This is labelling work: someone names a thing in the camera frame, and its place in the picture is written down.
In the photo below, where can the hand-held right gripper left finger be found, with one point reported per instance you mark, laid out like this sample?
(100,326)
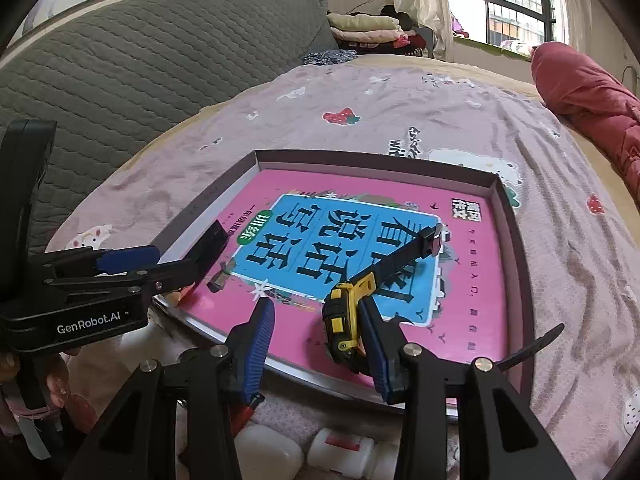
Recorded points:
(257,347)

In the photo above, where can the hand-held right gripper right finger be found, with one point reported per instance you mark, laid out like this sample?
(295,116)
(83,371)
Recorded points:
(375,355)

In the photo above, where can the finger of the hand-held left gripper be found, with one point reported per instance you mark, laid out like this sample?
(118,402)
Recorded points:
(127,259)
(165,280)

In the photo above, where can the yellow and black wristwatch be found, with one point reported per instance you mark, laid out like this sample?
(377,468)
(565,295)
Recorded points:
(345,320)

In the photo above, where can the black glossy block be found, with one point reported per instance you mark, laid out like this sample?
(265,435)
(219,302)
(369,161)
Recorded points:
(212,247)

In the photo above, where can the shallow purple cardboard box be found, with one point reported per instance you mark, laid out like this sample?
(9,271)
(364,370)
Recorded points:
(380,170)

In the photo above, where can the person's left hand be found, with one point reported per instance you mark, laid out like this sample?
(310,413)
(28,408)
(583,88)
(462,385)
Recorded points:
(56,379)

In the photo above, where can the small red object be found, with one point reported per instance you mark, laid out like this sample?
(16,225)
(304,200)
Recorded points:
(246,411)

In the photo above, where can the white rounded object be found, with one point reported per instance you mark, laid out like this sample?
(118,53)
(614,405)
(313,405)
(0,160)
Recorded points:
(135,342)

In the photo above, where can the white bottle with red label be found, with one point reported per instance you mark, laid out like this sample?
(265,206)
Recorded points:
(340,452)

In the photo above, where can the pink and blue book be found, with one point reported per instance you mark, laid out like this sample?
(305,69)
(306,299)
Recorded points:
(465,300)

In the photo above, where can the white plastic container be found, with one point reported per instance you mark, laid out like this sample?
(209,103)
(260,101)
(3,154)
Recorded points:
(267,452)

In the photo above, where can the grey quilted headboard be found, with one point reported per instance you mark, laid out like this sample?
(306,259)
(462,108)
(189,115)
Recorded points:
(150,60)

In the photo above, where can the pink printed bedsheet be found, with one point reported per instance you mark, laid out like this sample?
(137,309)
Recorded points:
(400,110)

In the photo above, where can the dark floral cloth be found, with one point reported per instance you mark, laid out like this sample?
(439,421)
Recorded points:
(330,56)

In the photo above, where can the beige bed sheet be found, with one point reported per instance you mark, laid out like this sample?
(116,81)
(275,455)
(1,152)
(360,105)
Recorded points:
(475,67)

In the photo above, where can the black clothes pile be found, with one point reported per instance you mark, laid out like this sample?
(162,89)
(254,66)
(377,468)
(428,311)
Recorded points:
(407,40)

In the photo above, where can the folded pink cloth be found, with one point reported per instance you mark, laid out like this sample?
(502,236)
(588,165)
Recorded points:
(370,36)

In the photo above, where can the folded cream blanket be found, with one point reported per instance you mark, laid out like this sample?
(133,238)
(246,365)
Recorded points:
(360,22)

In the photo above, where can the patterned cloth on windowsill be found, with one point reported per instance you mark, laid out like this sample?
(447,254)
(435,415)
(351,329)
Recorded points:
(517,48)

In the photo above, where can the red quilt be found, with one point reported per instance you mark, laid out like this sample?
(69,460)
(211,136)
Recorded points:
(585,90)

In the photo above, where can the white curtain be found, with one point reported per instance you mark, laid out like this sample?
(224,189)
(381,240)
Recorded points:
(417,0)

